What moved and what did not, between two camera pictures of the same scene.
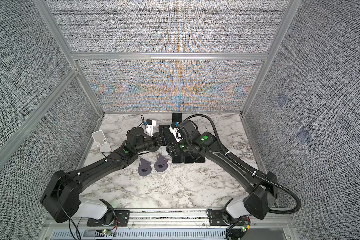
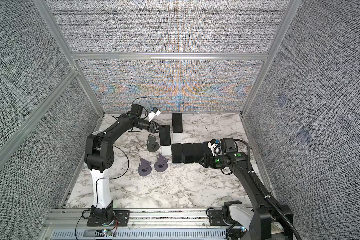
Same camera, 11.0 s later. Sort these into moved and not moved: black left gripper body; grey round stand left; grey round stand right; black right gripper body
Moved: black right gripper body; black left gripper body
Not moved: grey round stand right; grey round stand left
